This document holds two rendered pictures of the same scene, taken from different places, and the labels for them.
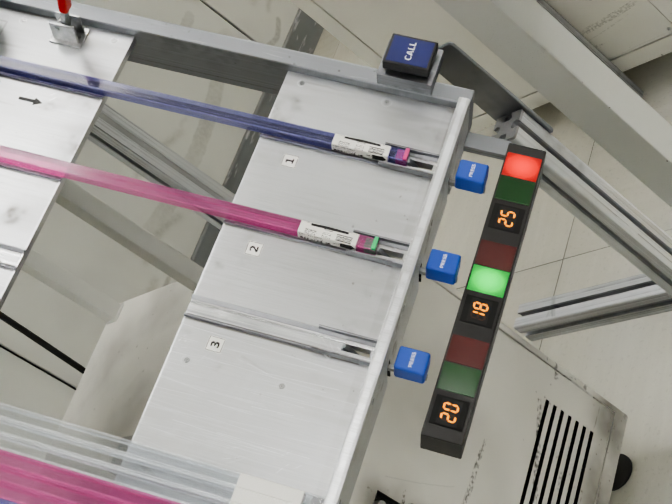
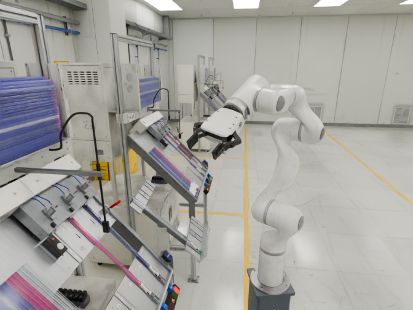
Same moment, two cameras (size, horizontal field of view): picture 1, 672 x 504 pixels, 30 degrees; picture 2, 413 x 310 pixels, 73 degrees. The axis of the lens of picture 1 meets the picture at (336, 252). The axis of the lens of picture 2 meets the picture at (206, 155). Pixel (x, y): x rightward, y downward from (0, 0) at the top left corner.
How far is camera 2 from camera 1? 0.75 m
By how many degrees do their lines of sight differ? 47
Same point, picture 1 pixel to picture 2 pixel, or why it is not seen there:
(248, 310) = (127, 300)
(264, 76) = (135, 243)
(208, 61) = (126, 234)
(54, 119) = (96, 229)
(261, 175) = (134, 267)
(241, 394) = not seen: outside the picture
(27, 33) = (95, 205)
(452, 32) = (111, 239)
